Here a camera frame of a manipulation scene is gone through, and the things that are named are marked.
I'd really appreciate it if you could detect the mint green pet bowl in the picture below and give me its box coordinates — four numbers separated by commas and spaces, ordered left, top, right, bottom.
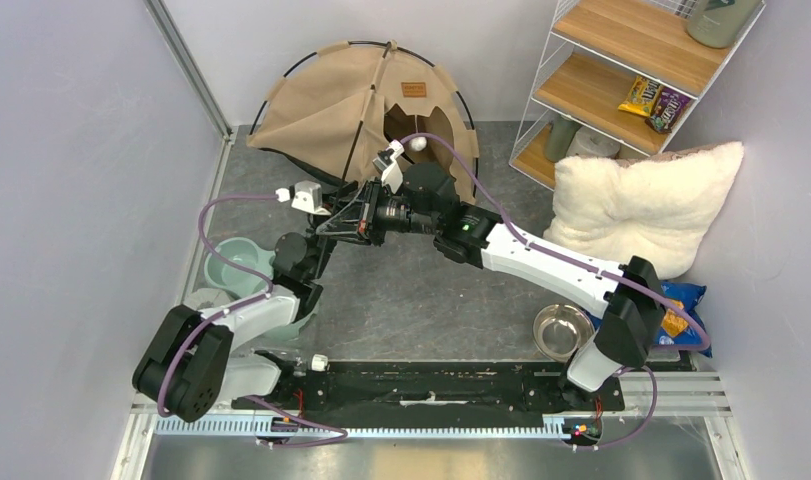
202, 237, 317, 342

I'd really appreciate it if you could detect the yellow M&M's bag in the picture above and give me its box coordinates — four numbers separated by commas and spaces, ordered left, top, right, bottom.
618, 75, 663, 118

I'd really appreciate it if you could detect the white pompom cat toy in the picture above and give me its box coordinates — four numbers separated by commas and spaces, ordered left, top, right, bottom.
408, 136, 427, 152

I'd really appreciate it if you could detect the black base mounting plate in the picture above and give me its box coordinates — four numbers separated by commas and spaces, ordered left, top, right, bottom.
265, 361, 625, 429

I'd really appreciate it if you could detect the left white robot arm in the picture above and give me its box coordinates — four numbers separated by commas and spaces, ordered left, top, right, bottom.
132, 201, 336, 422

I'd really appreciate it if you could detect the long black tent pole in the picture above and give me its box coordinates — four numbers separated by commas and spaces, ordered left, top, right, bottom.
333, 40, 397, 208

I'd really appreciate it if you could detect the blue Doritos chip bag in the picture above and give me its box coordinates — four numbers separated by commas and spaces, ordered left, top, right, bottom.
590, 281, 713, 359

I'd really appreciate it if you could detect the white wire wooden shelf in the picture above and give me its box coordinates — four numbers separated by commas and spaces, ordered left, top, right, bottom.
508, 1, 766, 189

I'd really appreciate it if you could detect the clear plastic bottle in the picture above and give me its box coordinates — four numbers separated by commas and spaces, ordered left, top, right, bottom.
273, 352, 329, 374

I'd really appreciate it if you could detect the purple cable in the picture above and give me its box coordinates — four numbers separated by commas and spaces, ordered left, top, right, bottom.
156, 193, 350, 450
398, 132, 712, 453

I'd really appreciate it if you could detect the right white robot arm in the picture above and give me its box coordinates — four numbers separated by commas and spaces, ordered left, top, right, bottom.
316, 163, 666, 409

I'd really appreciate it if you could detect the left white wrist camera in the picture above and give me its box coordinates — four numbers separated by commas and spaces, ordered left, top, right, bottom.
275, 180, 331, 216

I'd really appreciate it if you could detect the green cylinder bottle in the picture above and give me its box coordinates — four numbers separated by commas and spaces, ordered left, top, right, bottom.
544, 114, 581, 163

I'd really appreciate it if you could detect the white fluffy pillow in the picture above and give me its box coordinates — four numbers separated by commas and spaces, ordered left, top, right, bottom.
543, 141, 745, 279

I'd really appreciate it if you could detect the stainless steel bowl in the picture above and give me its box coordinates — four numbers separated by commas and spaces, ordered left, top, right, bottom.
532, 304, 595, 363

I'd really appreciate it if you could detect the white toilet paper roll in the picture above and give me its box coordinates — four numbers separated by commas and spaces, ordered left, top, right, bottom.
566, 126, 621, 159

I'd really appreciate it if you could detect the tan fabric pet tent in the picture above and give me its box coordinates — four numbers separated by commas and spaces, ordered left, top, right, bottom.
245, 40, 480, 205

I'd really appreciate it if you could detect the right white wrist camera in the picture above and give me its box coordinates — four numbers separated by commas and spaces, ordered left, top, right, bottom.
372, 140, 404, 193

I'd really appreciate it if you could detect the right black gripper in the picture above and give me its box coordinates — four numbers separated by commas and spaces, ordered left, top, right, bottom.
319, 175, 440, 246

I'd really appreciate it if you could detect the grey-green jar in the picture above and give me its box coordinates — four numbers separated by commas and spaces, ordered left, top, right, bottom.
686, 0, 762, 49

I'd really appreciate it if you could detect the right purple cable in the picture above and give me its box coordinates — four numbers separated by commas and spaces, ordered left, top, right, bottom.
398, 132, 712, 453

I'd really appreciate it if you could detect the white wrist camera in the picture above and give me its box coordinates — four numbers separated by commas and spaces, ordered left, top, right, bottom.
275, 180, 331, 216
372, 140, 404, 193

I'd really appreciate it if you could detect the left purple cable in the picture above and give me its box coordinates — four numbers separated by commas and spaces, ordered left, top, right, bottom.
156, 193, 350, 450

